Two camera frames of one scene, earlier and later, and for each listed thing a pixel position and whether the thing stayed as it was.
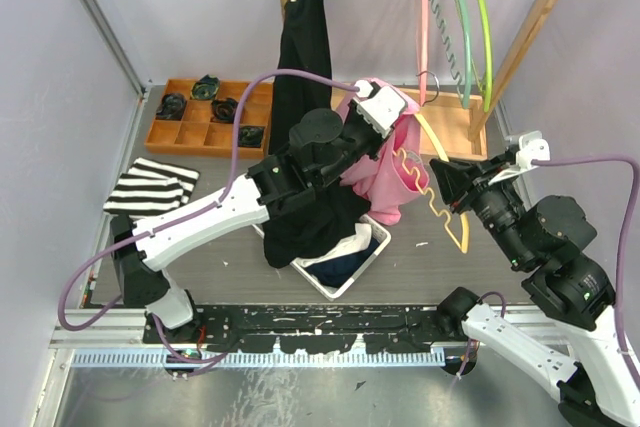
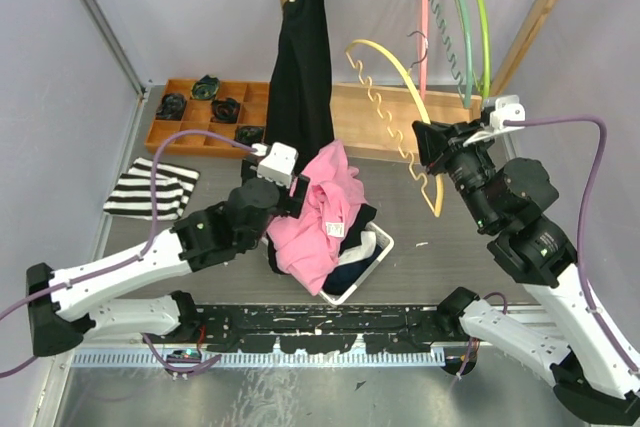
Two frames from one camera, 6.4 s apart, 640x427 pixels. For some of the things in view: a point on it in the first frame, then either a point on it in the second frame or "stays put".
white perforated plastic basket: x=325 y=289 → x=386 y=244
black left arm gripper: x=355 y=116 → x=294 y=206
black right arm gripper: x=455 y=178 → x=433 y=137
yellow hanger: x=464 y=249 → x=390 y=121
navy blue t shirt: x=336 y=271 stays put
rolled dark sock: x=172 y=106 stays put
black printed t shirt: x=304 y=46 stays put
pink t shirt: x=399 y=169 → x=326 y=194
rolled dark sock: x=250 y=136 stays put
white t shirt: x=357 y=241 → x=359 y=251
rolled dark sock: x=223 y=110 stays put
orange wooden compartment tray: x=197 y=132 stays put
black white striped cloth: x=149 y=189 stays put
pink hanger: x=422 y=23 stays put
